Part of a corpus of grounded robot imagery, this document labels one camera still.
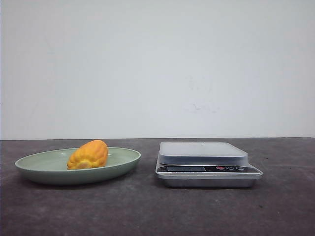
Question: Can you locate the yellow corn cob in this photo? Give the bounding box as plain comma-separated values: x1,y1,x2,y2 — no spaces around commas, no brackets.
67,140,108,170

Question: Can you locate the silver electronic kitchen scale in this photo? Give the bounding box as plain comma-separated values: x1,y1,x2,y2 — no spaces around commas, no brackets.
156,142,263,188

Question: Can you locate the light green plate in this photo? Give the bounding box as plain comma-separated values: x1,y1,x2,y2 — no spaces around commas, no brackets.
15,147,141,185

